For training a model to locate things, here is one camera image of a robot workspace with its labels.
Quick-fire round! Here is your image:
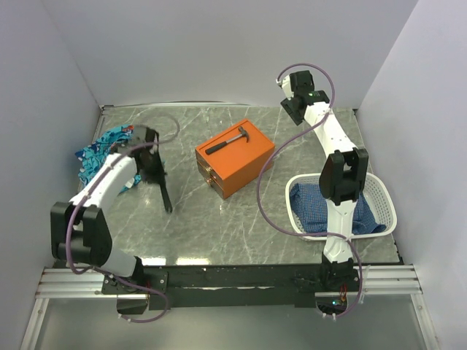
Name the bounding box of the black handled hammer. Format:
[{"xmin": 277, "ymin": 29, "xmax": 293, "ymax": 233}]
[{"xmin": 205, "ymin": 126, "xmax": 250, "ymax": 155}]

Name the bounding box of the turquoise shark print cloth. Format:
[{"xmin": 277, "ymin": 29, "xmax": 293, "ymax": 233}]
[{"xmin": 75, "ymin": 124, "xmax": 134, "ymax": 187}]

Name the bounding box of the black base crossbar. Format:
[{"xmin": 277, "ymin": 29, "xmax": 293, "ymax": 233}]
[{"xmin": 101, "ymin": 265, "xmax": 362, "ymax": 315}]

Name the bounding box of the aluminium rail frame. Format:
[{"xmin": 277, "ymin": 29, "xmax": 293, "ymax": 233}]
[{"xmin": 23, "ymin": 105, "xmax": 439, "ymax": 349}]

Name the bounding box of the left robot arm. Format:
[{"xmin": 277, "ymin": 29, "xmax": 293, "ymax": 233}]
[{"xmin": 50, "ymin": 125, "xmax": 172, "ymax": 293}]

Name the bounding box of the orange drawer cabinet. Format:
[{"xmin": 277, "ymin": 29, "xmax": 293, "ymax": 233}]
[{"xmin": 195, "ymin": 119, "xmax": 275, "ymax": 200}]

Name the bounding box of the white plastic basket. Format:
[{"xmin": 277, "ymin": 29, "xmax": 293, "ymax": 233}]
[{"xmin": 285, "ymin": 173, "xmax": 397, "ymax": 239}]

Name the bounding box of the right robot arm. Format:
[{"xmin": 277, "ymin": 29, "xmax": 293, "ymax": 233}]
[{"xmin": 277, "ymin": 71, "xmax": 368, "ymax": 291}]

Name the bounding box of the black adjustable wrench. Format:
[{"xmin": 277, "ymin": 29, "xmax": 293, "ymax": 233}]
[{"xmin": 159, "ymin": 182, "xmax": 173, "ymax": 214}]

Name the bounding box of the blue checked cloth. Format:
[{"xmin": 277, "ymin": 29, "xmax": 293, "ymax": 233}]
[{"xmin": 289, "ymin": 183, "xmax": 386, "ymax": 235}]

